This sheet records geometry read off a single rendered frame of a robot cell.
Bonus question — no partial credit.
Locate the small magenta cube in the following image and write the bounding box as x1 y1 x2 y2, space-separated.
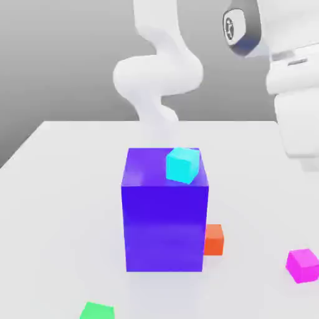
285 248 319 285

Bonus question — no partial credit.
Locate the large blue box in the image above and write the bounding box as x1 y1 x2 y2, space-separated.
120 147 209 273

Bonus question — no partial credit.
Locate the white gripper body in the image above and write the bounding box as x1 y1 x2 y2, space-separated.
273 87 319 160

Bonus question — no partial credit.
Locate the small cyan cube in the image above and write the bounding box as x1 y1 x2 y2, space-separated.
165 146 201 186

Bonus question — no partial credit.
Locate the small orange cube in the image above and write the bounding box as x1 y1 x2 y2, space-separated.
203 223 225 257

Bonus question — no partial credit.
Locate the small green cube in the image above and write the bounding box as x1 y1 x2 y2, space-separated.
79 301 116 319

